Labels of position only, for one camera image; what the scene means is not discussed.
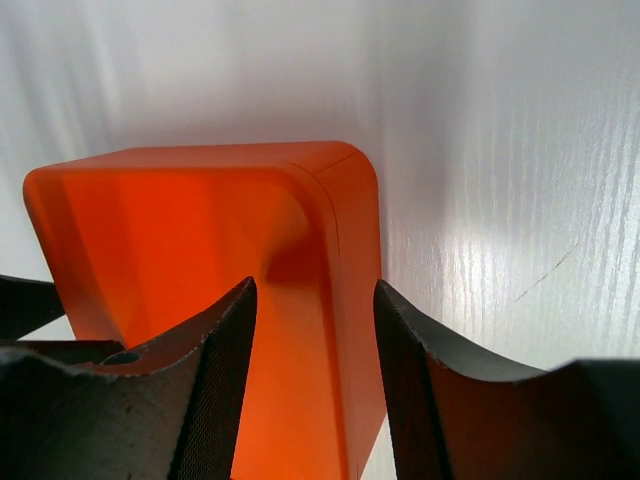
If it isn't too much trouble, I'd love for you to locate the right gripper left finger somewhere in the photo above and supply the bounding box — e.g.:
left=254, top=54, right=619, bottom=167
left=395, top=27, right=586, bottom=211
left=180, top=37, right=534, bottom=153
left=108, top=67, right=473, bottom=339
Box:
left=1, top=278, right=257, bottom=479

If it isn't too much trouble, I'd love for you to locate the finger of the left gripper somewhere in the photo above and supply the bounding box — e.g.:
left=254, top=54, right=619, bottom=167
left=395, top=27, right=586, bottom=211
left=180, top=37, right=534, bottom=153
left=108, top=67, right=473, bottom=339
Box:
left=0, top=275, right=65, bottom=340

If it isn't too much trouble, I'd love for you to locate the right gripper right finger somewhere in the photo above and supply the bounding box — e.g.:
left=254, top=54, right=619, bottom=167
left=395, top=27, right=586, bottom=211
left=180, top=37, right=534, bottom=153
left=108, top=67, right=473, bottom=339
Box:
left=374, top=281, right=639, bottom=479

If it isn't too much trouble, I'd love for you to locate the orange box lid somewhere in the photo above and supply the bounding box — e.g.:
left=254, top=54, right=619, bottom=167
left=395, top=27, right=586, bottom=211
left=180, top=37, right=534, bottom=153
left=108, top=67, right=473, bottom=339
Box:
left=23, top=141, right=386, bottom=479

